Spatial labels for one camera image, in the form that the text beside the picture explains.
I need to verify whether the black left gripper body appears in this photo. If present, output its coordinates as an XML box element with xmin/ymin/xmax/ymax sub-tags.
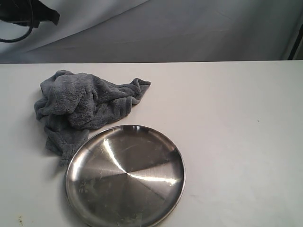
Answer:
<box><xmin>0</xmin><ymin>0</ymin><xmax>60</xmax><ymax>27</ymax></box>

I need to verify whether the grey fleece cloth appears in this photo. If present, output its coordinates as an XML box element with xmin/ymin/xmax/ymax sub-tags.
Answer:
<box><xmin>34</xmin><ymin>70</ymin><xmax>151</xmax><ymax>166</ymax></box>

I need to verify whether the grey backdrop cloth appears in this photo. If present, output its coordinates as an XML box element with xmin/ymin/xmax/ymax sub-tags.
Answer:
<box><xmin>0</xmin><ymin>0</ymin><xmax>303</xmax><ymax>63</ymax></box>

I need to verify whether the round stainless steel plate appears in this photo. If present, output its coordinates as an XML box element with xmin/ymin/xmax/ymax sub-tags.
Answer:
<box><xmin>65</xmin><ymin>125</ymin><xmax>186</xmax><ymax>227</ymax></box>

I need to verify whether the black backdrop stand pole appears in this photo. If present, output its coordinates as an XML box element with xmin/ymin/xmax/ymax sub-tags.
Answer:
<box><xmin>287</xmin><ymin>30</ymin><xmax>303</xmax><ymax>61</ymax></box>

